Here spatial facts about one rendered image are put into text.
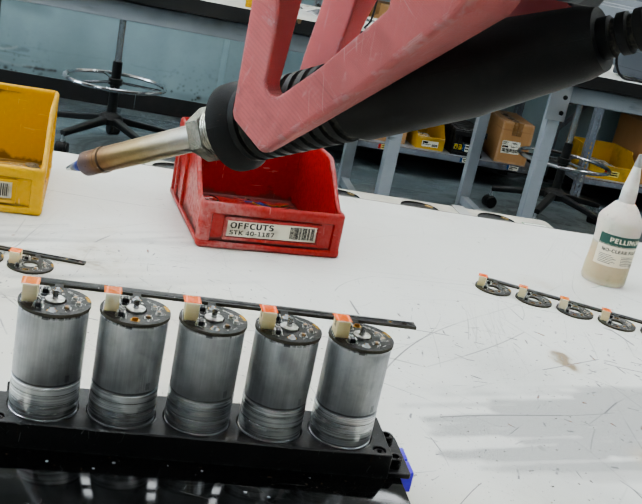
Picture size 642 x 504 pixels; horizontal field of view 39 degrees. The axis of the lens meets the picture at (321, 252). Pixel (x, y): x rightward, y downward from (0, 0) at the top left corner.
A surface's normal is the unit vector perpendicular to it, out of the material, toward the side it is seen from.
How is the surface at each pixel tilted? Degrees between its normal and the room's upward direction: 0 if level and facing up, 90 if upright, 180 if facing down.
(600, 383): 0
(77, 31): 90
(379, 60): 108
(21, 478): 0
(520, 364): 0
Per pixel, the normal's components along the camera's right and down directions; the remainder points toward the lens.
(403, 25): -0.74, 0.37
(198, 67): 0.13, 0.33
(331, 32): -0.55, 0.11
